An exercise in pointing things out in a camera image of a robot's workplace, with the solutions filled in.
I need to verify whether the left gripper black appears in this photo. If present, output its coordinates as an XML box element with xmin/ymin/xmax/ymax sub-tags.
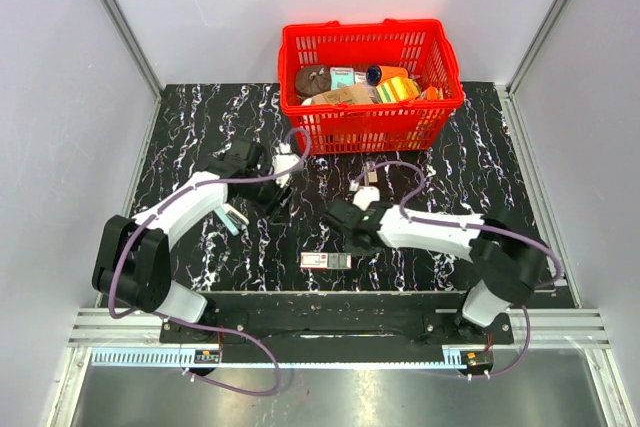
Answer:
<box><xmin>243</xmin><ymin>167</ymin><xmax>297</xmax><ymax>225</ymax></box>

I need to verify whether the light blue stapler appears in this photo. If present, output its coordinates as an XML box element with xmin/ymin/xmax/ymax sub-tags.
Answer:
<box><xmin>214</xmin><ymin>203</ymin><xmax>249</xmax><ymax>236</ymax></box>

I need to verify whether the red white staple box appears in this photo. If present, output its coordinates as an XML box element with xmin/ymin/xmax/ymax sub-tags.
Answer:
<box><xmin>300</xmin><ymin>252</ymin><xmax>352</xmax><ymax>270</ymax></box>

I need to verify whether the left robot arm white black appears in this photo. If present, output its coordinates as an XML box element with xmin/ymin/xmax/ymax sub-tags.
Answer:
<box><xmin>92</xmin><ymin>139</ymin><xmax>305</xmax><ymax>343</ymax></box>

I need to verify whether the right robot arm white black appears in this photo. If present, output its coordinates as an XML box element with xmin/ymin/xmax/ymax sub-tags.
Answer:
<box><xmin>322</xmin><ymin>187</ymin><xmax>547</xmax><ymax>343</ymax></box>

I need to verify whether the brown round item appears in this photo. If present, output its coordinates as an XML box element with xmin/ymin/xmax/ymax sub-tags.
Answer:
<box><xmin>295</xmin><ymin>65</ymin><xmax>331</xmax><ymax>98</ymax></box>

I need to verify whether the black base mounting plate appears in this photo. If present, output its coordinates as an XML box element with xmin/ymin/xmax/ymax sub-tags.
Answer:
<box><xmin>158</xmin><ymin>291</ymin><xmax>515</xmax><ymax>348</ymax></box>

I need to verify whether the brown cardboard box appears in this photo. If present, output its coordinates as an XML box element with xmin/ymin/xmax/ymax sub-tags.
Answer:
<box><xmin>303</xmin><ymin>84</ymin><xmax>372</xmax><ymax>105</ymax></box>

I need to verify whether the yellow green striped package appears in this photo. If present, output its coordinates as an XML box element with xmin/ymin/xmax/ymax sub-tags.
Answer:
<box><xmin>375</xmin><ymin>76</ymin><xmax>421</xmax><ymax>103</ymax></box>

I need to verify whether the teal small box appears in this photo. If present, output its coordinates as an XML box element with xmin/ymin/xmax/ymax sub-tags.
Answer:
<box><xmin>329</xmin><ymin>67</ymin><xmax>355</xmax><ymax>90</ymax></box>

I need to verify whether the orange bottle blue cap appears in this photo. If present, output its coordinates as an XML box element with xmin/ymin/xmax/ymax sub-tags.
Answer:
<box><xmin>366</xmin><ymin>64</ymin><xmax>409</xmax><ymax>86</ymax></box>

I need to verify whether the red plastic basket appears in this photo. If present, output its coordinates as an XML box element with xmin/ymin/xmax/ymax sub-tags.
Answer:
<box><xmin>278</xmin><ymin>19</ymin><xmax>464</xmax><ymax>155</ymax></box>

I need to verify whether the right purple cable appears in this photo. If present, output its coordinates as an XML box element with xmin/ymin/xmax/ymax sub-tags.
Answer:
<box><xmin>352</xmin><ymin>160</ymin><xmax>564</xmax><ymax>379</ymax></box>

